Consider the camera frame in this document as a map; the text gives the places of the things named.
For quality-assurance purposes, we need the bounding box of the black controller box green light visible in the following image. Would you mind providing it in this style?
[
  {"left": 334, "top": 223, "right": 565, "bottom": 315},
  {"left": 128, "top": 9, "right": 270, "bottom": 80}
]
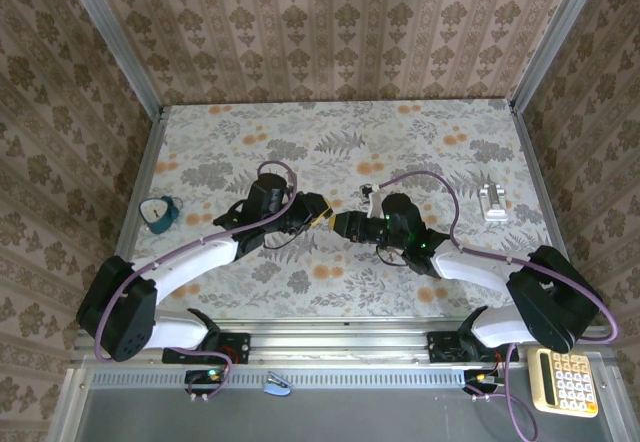
[{"left": 184, "top": 367, "right": 232, "bottom": 396}]

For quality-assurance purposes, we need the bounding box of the aluminium frame post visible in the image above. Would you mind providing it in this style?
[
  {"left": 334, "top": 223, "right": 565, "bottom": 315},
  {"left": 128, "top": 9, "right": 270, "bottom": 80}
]
[
  {"left": 509, "top": 0, "right": 610, "bottom": 113},
  {"left": 56, "top": 0, "right": 165, "bottom": 113}
]

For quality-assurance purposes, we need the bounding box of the black controller box orange light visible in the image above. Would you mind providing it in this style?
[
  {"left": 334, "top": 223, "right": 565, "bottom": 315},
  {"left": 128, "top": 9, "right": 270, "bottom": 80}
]
[{"left": 462, "top": 369, "right": 505, "bottom": 397}]

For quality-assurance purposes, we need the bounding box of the cream calculator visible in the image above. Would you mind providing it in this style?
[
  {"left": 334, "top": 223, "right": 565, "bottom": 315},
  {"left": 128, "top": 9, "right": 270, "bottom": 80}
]
[{"left": 527, "top": 346, "right": 600, "bottom": 420}]

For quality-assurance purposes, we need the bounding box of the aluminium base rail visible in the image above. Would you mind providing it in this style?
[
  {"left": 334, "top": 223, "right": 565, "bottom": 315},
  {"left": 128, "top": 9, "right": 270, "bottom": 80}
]
[{"left": 209, "top": 317, "right": 531, "bottom": 369}]

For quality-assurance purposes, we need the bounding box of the slotted grey cable duct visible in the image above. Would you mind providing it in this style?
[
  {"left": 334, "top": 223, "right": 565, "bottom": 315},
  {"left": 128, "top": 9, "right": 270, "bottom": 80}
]
[{"left": 87, "top": 367, "right": 467, "bottom": 389}]

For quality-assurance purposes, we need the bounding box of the aluminium table side rail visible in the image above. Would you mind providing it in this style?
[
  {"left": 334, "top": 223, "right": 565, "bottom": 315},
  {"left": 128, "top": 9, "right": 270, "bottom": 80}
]
[
  {"left": 97, "top": 107, "right": 167, "bottom": 322},
  {"left": 509, "top": 102, "right": 565, "bottom": 252}
]

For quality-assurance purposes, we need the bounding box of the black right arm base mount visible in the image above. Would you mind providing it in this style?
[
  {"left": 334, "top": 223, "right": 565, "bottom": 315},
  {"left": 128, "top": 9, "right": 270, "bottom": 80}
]
[{"left": 427, "top": 329, "right": 501, "bottom": 363}]

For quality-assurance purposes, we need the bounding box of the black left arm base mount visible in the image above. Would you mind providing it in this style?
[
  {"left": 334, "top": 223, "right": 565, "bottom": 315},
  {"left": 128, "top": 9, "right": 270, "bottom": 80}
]
[{"left": 162, "top": 329, "right": 251, "bottom": 366}]

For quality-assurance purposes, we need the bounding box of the teal padlock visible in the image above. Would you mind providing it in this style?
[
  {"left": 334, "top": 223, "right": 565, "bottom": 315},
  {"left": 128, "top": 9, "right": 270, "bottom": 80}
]
[{"left": 138, "top": 195, "right": 184, "bottom": 236}]

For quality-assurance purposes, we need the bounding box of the blue white clip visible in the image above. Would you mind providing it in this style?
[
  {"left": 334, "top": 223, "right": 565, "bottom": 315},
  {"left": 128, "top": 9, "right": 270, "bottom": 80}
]
[{"left": 262, "top": 370, "right": 294, "bottom": 397}]

